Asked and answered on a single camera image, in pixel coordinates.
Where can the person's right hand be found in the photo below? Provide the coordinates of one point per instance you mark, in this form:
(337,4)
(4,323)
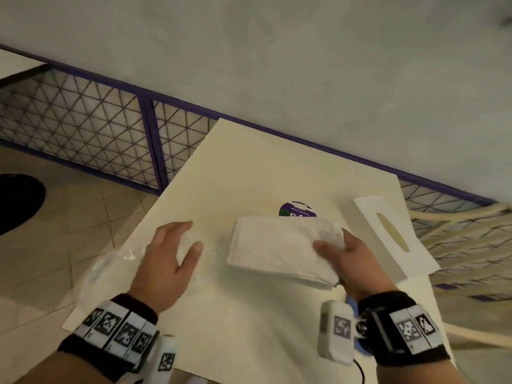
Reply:
(360,267)

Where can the person's left hand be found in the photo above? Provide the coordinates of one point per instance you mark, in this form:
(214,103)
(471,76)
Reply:
(160,271)

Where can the blue cleaning cloth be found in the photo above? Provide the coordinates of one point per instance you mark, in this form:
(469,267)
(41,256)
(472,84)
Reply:
(352,307)

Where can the clear plastic tissue wrapper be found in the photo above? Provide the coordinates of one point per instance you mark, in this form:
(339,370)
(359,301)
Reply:
(108,271)

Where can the white tissue box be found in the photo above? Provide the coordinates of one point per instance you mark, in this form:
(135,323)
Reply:
(404,239)

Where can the white tissues stack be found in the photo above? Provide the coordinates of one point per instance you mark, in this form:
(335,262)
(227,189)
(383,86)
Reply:
(280,247)

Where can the black right wristband with markers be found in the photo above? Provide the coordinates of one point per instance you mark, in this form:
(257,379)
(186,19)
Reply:
(404,327)

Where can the black wristband with markers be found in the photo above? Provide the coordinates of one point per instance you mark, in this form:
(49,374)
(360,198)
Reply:
(112,329)
(404,327)

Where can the black left wristband with markers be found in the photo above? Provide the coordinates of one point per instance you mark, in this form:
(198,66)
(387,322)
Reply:
(112,329)

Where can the round purple sticker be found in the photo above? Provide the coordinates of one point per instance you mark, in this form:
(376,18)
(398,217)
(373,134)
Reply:
(298,209)

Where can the cream slatted chair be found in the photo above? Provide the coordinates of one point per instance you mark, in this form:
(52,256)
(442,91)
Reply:
(468,235)

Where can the purple mesh railing fence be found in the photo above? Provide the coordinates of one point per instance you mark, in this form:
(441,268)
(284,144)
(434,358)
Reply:
(88,115)

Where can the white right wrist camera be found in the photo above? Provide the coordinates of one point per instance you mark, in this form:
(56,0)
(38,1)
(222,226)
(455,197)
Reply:
(336,329)

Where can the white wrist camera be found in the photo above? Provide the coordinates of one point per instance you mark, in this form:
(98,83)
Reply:
(162,357)
(336,329)

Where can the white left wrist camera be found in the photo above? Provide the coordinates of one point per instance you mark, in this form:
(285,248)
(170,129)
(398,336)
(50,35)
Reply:
(162,357)

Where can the table with black pedestal base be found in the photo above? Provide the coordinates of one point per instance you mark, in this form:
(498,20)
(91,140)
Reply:
(16,203)

